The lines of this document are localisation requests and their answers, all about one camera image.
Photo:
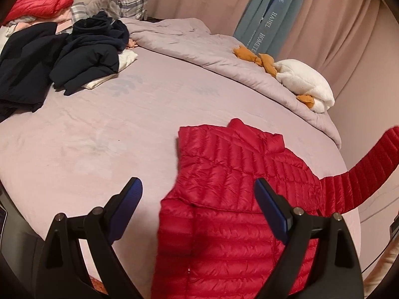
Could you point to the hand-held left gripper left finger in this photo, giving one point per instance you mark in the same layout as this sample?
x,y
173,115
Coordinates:
x,y
130,197

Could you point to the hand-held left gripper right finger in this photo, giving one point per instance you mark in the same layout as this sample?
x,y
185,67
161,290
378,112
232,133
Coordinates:
x,y
270,207

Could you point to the red down jacket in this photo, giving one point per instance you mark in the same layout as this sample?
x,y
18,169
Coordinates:
x,y
224,174

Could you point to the pale pink clothes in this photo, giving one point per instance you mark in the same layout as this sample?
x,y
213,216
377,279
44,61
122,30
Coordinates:
x,y
60,18

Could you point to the white plush goose toy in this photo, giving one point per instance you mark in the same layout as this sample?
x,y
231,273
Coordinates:
x,y
305,78

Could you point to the cream cloth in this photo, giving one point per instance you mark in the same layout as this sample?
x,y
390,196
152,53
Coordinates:
x,y
127,58

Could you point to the small pink toy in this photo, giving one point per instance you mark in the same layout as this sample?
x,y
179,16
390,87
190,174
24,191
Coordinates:
x,y
132,44

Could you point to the grey quilt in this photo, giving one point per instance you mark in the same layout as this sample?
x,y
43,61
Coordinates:
x,y
193,43

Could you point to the black jacket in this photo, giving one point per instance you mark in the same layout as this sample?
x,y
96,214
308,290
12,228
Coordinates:
x,y
25,65

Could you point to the pink curtain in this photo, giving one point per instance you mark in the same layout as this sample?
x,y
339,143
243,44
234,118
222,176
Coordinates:
x,y
352,37

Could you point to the blue curtain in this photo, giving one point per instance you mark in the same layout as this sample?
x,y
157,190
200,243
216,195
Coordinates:
x,y
265,15

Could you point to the plaid pillow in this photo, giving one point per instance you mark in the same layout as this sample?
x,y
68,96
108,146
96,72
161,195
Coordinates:
x,y
131,1

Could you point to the folded red puffer jacket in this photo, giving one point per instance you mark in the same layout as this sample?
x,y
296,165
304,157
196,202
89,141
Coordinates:
x,y
37,0

